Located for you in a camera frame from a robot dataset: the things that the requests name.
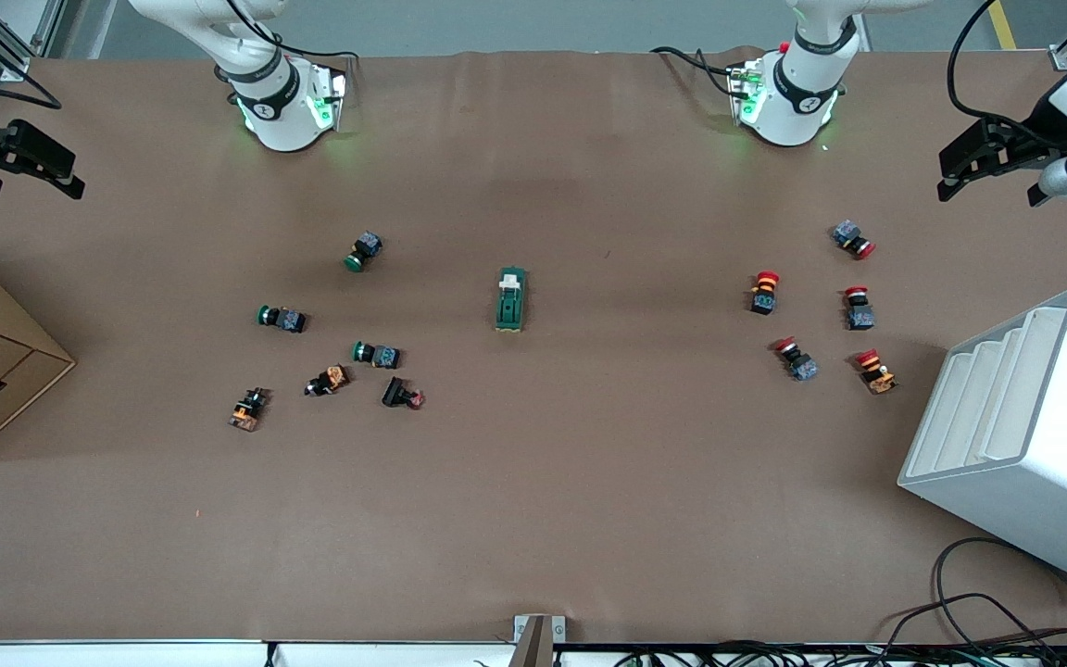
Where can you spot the white table edge rail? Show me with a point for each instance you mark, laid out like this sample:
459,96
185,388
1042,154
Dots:
126,653

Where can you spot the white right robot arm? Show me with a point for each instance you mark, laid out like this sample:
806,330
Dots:
279,111

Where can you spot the black square pushbutton red block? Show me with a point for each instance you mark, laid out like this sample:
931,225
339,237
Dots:
395,393

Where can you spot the red mushroom button grey block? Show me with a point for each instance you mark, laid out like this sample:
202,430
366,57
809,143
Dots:
848,233
859,317
802,366

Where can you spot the aluminium profile post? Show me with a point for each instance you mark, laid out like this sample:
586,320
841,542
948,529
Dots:
538,639

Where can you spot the white slotted rack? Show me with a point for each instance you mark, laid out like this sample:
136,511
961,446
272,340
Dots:
1052,463

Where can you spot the green pushbutton blue-grey block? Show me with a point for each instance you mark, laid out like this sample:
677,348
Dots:
288,320
383,356
365,248

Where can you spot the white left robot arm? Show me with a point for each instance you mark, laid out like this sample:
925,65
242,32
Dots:
797,83

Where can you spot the black pushbutton orange block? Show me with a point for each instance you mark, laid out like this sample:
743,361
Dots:
248,409
330,380

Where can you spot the red mushroom button orange block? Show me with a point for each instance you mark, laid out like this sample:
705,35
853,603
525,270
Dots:
876,375
763,298

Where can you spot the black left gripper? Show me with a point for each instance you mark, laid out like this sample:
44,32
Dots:
1036,132

